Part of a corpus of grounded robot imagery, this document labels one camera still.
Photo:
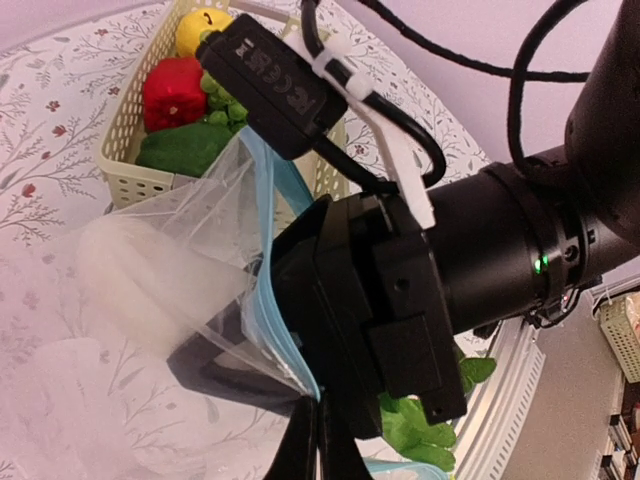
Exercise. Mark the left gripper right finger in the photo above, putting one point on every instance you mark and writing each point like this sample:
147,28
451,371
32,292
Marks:
340,458

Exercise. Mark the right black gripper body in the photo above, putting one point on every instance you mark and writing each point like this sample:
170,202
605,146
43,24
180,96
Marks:
356,280

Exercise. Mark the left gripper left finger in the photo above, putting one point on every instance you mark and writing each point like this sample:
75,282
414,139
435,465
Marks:
295,458

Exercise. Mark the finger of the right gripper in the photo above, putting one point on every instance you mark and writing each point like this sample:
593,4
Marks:
221,362

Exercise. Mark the clear zip top bag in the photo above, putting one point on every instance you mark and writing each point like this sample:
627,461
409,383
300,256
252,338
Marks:
244,191

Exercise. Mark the green toy vegetable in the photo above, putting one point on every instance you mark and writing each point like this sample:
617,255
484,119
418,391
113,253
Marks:
188,150

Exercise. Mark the green toy grapes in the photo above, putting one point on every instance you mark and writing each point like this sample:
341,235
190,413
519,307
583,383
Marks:
222,108

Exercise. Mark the white toy radish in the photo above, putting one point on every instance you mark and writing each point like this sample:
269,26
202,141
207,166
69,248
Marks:
159,289

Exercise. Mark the floral table mat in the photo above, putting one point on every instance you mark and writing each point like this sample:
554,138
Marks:
75,150

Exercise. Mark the beige perforated plastic basket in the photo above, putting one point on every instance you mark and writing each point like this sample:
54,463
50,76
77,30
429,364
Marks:
129,183

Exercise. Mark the red toy pepper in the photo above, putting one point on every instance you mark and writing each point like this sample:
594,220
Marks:
172,95

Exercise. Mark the background basket of toys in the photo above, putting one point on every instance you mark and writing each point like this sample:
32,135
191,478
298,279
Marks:
619,321

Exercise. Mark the yellow toy apple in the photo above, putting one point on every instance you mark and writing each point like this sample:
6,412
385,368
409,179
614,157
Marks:
194,25

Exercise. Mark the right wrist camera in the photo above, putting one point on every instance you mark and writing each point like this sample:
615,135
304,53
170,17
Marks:
295,89

